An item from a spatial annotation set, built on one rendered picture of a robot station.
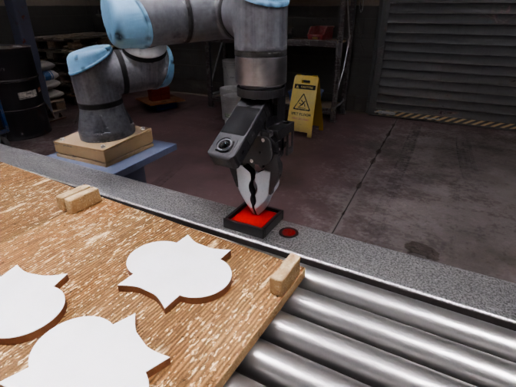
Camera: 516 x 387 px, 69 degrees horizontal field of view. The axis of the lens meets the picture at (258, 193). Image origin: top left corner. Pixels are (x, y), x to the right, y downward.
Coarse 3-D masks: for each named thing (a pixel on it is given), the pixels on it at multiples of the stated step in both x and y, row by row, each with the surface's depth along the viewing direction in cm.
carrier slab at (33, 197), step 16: (0, 176) 77; (16, 176) 77; (32, 176) 77; (0, 192) 70; (16, 192) 70; (32, 192) 70; (48, 192) 70; (0, 208) 65; (16, 208) 65; (32, 208) 65; (48, 208) 65; (0, 224) 60; (16, 224) 60; (32, 224) 60; (0, 240) 56
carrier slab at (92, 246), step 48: (48, 240) 56; (96, 240) 56; (144, 240) 56; (96, 288) 46; (240, 288) 46; (288, 288) 46; (144, 336) 40; (192, 336) 40; (240, 336) 40; (192, 384) 35
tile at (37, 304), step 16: (16, 272) 47; (0, 288) 45; (16, 288) 45; (32, 288) 45; (48, 288) 45; (0, 304) 42; (16, 304) 42; (32, 304) 42; (48, 304) 42; (64, 304) 43; (0, 320) 40; (16, 320) 40; (32, 320) 40; (48, 320) 40; (0, 336) 38; (16, 336) 38; (32, 336) 39
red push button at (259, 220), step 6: (246, 210) 65; (264, 210) 65; (240, 216) 64; (246, 216) 64; (252, 216) 64; (258, 216) 64; (264, 216) 64; (270, 216) 64; (246, 222) 62; (252, 222) 62; (258, 222) 62; (264, 222) 62
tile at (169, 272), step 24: (192, 240) 54; (144, 264) 49; (168, 264) 49; (192, 264) 49; (216, 264) 49; (120, 288) 45; (144, 288) 45; (168, 288) 45; (192, 288) 45; (216, 288) 45; (168, 312) 43
